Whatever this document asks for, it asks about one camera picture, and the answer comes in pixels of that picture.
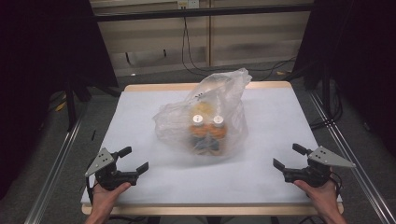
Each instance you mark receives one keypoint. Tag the yellow floor tape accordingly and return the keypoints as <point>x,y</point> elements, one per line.
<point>60,106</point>

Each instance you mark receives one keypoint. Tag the clear plastic bag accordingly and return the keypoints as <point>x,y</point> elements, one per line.
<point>224,93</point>

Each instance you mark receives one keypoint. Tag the black curtain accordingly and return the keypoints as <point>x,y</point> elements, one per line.
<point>46,46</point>
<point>358,46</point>

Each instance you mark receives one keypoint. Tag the black metal stand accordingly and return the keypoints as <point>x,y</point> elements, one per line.
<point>325,90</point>
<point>70,105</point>

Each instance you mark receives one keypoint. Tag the orange drink bottle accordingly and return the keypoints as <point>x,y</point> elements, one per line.
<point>218,131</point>
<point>198,130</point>

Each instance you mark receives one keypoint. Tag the wooden table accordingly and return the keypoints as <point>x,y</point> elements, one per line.
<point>211,210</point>

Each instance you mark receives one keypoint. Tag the black horizontal bar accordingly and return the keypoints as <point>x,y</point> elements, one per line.
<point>202,12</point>

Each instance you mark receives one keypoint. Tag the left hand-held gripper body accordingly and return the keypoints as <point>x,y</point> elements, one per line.
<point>107,174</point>

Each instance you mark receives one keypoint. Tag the white table mat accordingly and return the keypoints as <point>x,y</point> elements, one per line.
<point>274,124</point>

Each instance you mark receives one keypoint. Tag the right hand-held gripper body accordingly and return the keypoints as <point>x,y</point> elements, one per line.
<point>311,175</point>

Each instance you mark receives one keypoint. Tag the person's left hand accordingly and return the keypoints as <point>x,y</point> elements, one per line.
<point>104,197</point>

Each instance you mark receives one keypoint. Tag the aluminium floor rail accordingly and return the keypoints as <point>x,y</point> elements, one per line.
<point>53,174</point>
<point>351,155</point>

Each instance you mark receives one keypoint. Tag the person's right hand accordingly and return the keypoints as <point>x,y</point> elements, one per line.
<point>322,197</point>

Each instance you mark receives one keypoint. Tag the wall power outlet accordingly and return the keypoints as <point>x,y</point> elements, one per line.
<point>188,3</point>

